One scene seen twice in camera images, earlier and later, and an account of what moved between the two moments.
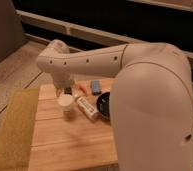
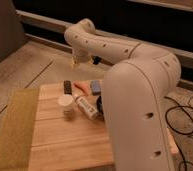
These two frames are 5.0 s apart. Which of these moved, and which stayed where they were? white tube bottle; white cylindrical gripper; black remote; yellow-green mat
Moved: white cylindrical gripper
Stayed: yellow-green mat; white tube bottle; black remote
